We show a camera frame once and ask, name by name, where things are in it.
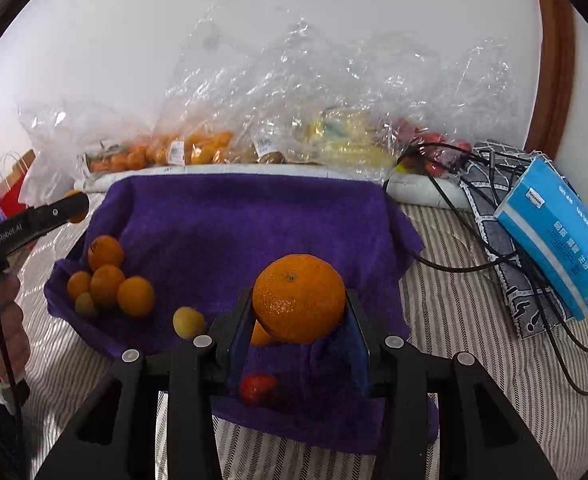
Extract black white patterned cloth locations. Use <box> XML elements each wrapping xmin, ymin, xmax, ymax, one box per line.
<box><xmin>459</xmin><ymin>140</ymin><xmax>575</xmax><ymax>339</ymax></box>

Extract red paper bag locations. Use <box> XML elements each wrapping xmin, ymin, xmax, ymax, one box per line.
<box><xmin>0</xmin><ymin>150</ymin><xmax>37</xmax><ymax>221</ymax></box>

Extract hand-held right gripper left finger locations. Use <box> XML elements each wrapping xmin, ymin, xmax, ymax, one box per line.
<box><xmin>34</xmin><ymin>287</ymin><xmax>255</xmax><ymax>480</ymax></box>

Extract clear bag of small mandarins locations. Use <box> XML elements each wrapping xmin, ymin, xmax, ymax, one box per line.
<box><xmin>18</xmin><ymin>100</ymin><xmax>167</xmax><ymax>196</ymax></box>

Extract brown wooden door frame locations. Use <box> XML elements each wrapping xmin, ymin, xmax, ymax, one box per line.
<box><xmin>524</xmin><ymin>0</ymin><xmax>577</xmax><ymax>156</ymax></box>

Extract striped quilted mattress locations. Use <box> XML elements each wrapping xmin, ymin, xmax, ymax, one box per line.
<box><xmin>4</xmin><ymin>200</ymin><xmax>588</xmax><ymax>480</ymax></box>

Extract yellow-green plum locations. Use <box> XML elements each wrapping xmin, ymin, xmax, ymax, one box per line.
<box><xmin>74</xmin><ymin>292</ymin><xmax>97</xmax><ymax>319</ymax></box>
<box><xmin>173</xmin><ymin>307</ymin><xmax>207</xmax><ymax>339</ymax></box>

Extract black cables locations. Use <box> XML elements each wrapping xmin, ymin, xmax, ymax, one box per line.
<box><xmin>384</xmin><ymin>142</ymin><xmax>588</xmax><ymax>396</ymax></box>

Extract red cherry tomato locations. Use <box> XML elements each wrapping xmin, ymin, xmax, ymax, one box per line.
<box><xmin>240</xmin><ymin>374</ymin><xmax>279</xmax><ymax>407</ymax></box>

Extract long white roll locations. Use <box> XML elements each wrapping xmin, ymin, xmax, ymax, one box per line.
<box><xmin>76</xmin><ymin>162</ymin><xmax>470</xmax><ymax>208</ymax></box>

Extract person's left hand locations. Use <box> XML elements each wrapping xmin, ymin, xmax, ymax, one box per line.
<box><xmin>0</xmin><ymin>270</ymin><xmax>32</xmax><ymax>380</ymax></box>

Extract large mandarin orange with stem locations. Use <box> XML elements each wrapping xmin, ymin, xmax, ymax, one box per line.
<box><xmin>88</xmin><ymin>235</ymin><xmax>125</xmax><ymax>271</ymax></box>

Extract clear bag of yellow produce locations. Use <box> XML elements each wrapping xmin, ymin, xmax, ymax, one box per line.
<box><xmin>274</xmin><ymin>17</ymin><xmax>409</xmax><ymax>173</ymax></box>

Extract clear bag of red tomatoes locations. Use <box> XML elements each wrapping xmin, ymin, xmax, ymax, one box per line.
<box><xmin>374</xmin><ymin>35</ymin><xmax>522</xmax><ymax>176</ymax></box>

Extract purple towel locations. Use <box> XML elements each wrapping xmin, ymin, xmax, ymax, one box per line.
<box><xmin>44</xmin><ymin>172</ymin><xmax>439</xmax><ymax>456</ymax></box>

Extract clear bag of oranges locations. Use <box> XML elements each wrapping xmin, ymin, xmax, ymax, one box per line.
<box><xmin>149</xmin><ymin>5</ymin><xmax>295</xmax><ymax>167</ymax></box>

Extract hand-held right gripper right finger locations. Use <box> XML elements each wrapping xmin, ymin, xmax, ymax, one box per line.
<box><xmin>343</xmin><ymin>290</ymin><xmax>560</xmax><ymax>480</ymax></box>

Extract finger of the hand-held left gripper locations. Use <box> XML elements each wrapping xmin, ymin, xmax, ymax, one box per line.
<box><xmin>28</xmin><ymin>191</ymin><xmax>91</xmax><ymax>237</ymax></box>

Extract oval mandarin orange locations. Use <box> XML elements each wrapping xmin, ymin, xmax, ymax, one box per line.
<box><xmin>117</xmin><ymin>276</ymin><xmax>155</xmax><ymax>318</ymax></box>

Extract small mandarin orange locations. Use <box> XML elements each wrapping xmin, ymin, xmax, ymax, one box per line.
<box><xmin>67</xmin><ymin>270</ymin><xmax>93</xmax><ymax>301</ymax></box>

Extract blue tissue pack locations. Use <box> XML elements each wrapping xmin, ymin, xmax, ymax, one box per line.
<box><xmin>494</xmin><ymin>157</ymin><xmax>588</xmax><ymax>322</ymax></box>

